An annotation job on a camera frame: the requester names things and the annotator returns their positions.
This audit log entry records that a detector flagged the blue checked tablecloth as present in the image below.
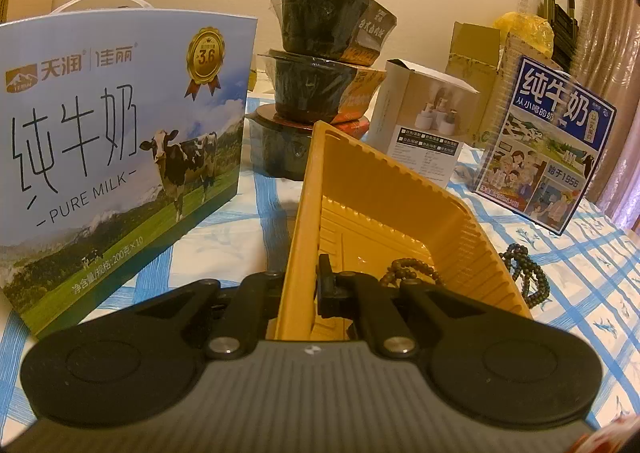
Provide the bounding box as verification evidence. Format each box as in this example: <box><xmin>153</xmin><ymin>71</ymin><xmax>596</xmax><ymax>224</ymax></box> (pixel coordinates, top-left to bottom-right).
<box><xmin>0</xmin><ymin>92</ymin><xmax>640</xmax><ymax>434</ymax></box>

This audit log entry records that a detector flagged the black instant noodle bowl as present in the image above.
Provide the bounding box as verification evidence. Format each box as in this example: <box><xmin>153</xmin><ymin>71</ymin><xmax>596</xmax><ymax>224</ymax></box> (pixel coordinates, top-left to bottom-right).
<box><xmin>245</xmin><ymin>106</ymin><xmax>372</xmax><ymax>181</ymax></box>
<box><xmin>264</xmin><ymin>0</ymin><xmax>398</xmax><ymax>66</ymax></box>
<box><xmin>257</xmin><ymin>49</ymin><xmax>388</xmax><ymax>123</ymax></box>

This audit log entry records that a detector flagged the beige curtain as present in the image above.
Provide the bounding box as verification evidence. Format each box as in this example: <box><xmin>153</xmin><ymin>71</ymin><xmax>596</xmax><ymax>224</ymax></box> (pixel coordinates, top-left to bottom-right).
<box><xmin>570</xmin><ymin>0</ymin><xmax>640</xmax><ymax>234</ymax></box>

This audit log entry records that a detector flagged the black folding hand cart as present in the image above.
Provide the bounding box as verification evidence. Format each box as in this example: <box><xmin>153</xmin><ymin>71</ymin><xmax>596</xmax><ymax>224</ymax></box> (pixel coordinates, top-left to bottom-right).
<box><xmin>537</xmin><ymin>0</ymin><xmax>581</xmax><ymax>69</ymax></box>

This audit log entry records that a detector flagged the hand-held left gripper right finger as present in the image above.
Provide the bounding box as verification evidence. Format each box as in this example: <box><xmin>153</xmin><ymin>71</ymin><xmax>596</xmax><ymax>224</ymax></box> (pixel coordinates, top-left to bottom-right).
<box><xmin>315</xmin><ymin>253</ymin><xmax>498</xmax><ymax>360</ymax></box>

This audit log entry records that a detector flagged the large cow print milk carton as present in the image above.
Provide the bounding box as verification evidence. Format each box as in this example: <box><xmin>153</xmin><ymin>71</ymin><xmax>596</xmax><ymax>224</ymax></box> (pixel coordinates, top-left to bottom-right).
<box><xmin>0</xmin><ymin>0</ymin><xmax>259</xmax><ymax>338</ymax></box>

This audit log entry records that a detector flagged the white humidifier box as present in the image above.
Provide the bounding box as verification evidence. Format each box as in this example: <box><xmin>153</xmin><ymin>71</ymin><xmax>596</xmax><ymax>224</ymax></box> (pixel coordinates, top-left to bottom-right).
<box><xmin>367</xmin><ymin>58</ymin><xmax>481</xmax><ymax>189</ymax></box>

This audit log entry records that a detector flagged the yellow plastic tray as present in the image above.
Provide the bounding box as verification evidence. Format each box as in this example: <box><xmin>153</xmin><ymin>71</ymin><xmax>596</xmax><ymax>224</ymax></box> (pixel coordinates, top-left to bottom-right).
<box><xmin>265</xmin><ymin>120</ymin><xmax>533</xmax><ymax>341</ymax></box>

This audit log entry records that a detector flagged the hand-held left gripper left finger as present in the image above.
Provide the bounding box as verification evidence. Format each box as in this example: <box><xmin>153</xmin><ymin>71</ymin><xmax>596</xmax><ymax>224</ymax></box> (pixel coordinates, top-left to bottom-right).
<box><xmin>125</xmin><ymin>270</ymin><xmax>285</xmax><ymax>359</ymax></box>

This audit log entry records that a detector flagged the yellow plastic bag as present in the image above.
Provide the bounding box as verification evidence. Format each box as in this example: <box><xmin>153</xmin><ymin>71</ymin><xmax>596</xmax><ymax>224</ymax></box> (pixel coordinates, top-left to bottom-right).
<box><xmin>495</xmin><ymin>12</ymin><xmax>555</xmax><ymax>59</ymax></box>

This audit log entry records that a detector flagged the small beige box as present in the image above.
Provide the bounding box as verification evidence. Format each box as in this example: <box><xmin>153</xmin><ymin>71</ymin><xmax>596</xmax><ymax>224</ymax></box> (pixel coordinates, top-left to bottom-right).
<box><xmin>247</xmin><ymin>67</ymin><xmax>275</xmax><ymax>95</ymax></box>

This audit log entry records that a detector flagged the dark bead bracelet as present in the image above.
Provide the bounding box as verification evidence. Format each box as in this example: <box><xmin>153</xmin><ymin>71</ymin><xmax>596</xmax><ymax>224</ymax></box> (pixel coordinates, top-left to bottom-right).
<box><xmin>500</xmin><ymin>243</ymin><xmax>551</xmax><ymax>309</ymax></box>

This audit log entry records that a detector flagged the small blue cartoon milk box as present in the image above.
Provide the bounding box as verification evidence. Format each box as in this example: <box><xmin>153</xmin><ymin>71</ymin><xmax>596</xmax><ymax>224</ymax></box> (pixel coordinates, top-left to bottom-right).
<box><xmin>472</xmin><ymin>54</ymin><xmax>617</xmax><ymax>236</ymax></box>

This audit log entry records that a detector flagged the brown cardboard box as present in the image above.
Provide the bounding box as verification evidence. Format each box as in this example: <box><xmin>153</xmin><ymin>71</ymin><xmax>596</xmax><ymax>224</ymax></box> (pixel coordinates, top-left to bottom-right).
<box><xmin>445</xmin><ymin>22</ymin><xmax>521</xmax><ymax>149</ymax></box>

